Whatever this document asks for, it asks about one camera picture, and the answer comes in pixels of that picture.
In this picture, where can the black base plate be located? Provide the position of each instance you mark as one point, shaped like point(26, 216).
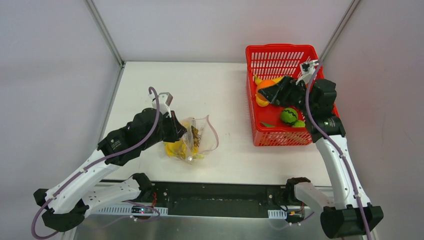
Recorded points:
point(223, 200)

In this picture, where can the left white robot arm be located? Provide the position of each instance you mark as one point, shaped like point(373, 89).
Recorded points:
point(70, 202)

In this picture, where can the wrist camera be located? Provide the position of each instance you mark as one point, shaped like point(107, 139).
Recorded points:
point(307, 70)
point(165, 100)

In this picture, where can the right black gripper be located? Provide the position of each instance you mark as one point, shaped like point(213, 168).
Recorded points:
point(290, 94)

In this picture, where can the red plastic basket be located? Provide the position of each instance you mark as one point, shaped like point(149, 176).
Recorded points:
point(268, 62)

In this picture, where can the orange toy orange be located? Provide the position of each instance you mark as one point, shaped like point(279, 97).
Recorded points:
point(264, 84)

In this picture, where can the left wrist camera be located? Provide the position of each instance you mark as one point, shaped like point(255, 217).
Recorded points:
point(165, 100)

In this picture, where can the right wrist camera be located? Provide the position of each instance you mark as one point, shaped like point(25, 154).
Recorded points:
point(307, 70)

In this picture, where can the yellow toy lemon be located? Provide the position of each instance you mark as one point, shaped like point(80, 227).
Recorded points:
point(260, 102)

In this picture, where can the single yellow banana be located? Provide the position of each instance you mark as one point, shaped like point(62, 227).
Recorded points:
point(258, 80)

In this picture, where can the toy watermelon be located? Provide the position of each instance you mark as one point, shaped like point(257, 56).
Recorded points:
point(288, 116)

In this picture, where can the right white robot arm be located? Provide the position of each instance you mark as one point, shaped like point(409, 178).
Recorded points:
point(350, 212)

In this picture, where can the clear zip top bag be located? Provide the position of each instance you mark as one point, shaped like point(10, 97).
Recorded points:
point(209, 139)

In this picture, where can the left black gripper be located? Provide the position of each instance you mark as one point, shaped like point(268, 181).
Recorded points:
point(170, 126)

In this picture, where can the green toy lime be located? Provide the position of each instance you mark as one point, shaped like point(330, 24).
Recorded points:
point(299, 124)

